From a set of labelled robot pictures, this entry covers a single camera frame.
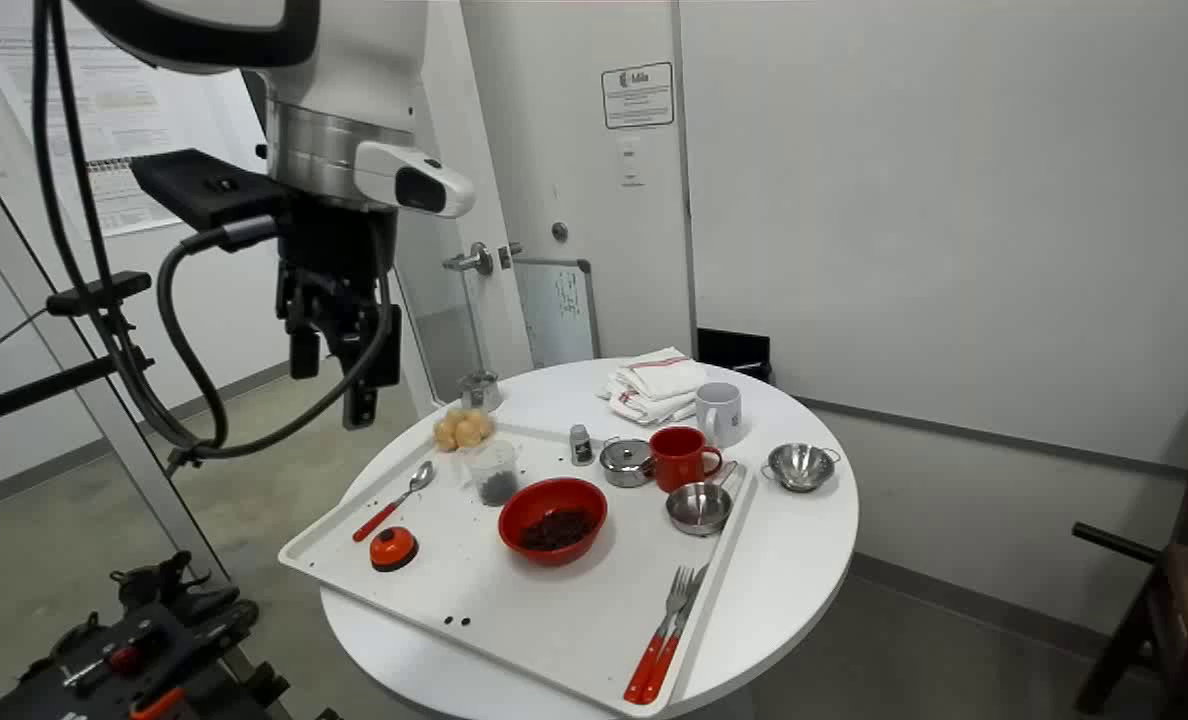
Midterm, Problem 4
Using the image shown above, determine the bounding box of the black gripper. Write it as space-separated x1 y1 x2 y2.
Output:
275 195 406 433

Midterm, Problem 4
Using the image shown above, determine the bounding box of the clear glass cup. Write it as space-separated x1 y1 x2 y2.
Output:
470 436 524 514

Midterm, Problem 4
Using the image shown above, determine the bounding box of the red bowl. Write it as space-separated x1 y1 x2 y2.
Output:
496 476 613 571

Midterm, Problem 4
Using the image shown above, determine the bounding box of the small steel bowl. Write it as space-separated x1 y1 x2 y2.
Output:
766 440 839 498
664 481 738 540

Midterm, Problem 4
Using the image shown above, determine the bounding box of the red round lid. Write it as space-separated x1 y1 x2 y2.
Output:
366 523 425 575

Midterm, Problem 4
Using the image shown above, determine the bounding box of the small lidded steel dish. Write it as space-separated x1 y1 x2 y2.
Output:
597 436 661 492

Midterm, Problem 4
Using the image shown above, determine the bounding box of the white plastic tray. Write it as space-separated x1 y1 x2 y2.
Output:
275 411 769 720

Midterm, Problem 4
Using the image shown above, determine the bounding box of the white cloth with red stripes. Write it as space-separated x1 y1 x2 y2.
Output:
597 344 711 433

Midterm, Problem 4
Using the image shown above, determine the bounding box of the red mug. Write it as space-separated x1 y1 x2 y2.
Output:
649 423 730 498

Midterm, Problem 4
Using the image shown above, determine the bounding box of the white mug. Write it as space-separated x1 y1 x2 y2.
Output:
692 379 749 453

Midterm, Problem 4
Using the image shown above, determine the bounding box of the dark wooden chair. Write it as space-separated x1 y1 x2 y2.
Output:
1068 385 1188 720

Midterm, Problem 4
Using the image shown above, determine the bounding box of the red handled spoon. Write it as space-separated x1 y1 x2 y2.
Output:
350 455 442 550

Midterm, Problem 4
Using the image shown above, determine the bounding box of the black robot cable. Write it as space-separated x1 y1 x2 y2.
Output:
29 0 406 472

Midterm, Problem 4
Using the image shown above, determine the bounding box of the silver door lever handle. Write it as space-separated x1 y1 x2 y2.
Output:
442 240 520 279

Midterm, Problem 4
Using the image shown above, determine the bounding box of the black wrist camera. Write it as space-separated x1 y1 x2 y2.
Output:
127 148 284 233

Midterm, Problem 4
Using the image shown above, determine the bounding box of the camera tripod stand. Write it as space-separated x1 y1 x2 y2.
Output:
0 114 244 592

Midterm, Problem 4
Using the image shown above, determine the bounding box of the black camera on stand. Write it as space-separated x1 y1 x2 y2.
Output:
43 269 155 322

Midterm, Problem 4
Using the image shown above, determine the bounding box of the white wall sign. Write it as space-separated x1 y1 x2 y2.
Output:
597 56 680 137

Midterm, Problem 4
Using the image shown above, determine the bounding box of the red handled fork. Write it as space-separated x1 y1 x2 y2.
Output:
622 566 700 707
636 566 711 707

